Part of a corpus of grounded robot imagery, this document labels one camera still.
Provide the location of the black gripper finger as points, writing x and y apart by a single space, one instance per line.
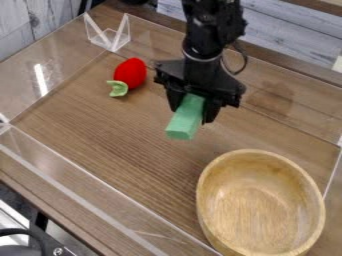
211 110
175 95

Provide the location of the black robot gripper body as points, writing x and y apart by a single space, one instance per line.
202 76

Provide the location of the green rectangular block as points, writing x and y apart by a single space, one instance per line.
187 118

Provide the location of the brown wooden bowl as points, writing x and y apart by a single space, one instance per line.
260 205

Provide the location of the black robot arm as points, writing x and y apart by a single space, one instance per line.
214 26

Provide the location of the red plush strawberry toy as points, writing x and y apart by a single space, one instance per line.
129 77

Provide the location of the black table leg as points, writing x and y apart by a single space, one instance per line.
38 225

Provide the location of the clear acrylic corner bracket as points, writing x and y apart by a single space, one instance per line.
109 39

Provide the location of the clear acrylic tray wall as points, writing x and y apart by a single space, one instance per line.
90 159

